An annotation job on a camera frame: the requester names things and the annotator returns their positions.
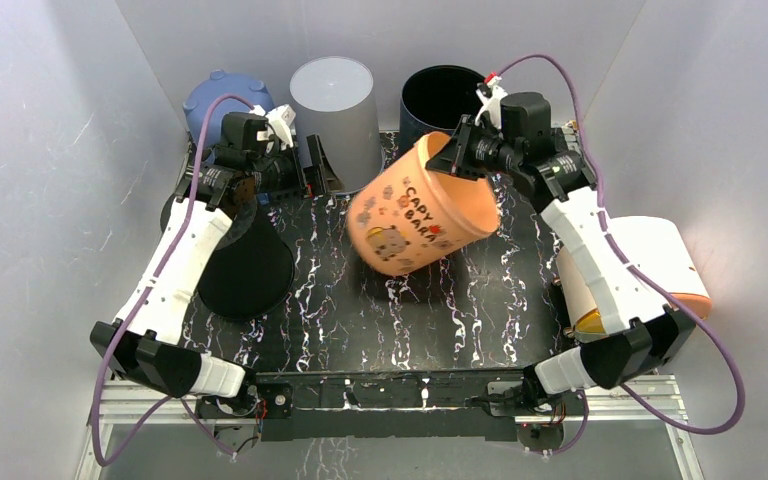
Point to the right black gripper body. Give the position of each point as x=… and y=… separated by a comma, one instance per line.
x=464, y=149

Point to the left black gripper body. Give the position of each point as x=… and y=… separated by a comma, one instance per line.
x=277, y=174

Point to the orange bucket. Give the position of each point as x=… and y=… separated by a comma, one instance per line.
x=409, y=217

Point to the grey plastic bucket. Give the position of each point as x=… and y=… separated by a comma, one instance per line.
x=337, y=122

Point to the large black bucket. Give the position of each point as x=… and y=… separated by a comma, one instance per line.
x=239, y=267

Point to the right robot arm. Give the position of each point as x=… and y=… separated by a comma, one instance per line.
x=630, y=285

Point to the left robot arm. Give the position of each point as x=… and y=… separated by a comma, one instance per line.
x=143, y=341

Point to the white and orange container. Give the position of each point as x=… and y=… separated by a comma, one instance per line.
x=657, y=249

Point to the dark blue bucket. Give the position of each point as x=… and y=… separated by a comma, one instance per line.
x=434, y=99

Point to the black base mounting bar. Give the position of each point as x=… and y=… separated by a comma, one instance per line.
x=480, y=403

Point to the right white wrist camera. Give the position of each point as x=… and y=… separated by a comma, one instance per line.
x=490, y=94

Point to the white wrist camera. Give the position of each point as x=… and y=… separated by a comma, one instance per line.
x=490, y=94
x=279, y=130

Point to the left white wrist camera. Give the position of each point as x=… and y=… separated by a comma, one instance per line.
x=279, y=130

